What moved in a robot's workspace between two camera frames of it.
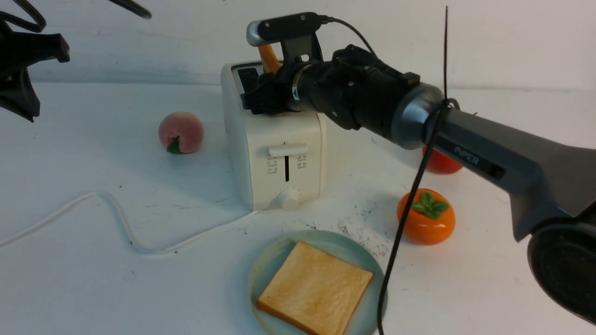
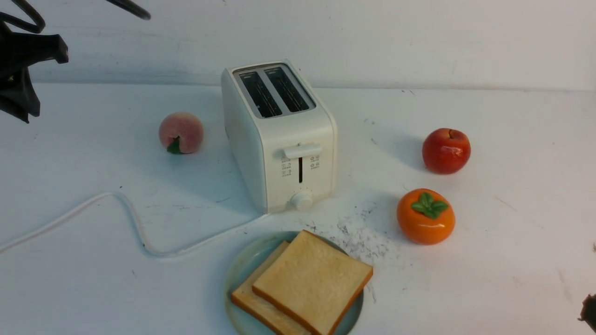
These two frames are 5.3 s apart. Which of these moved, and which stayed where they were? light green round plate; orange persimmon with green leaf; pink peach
Moved: light green round plate
Stayed: orange persimmon with green leaf; pink peach
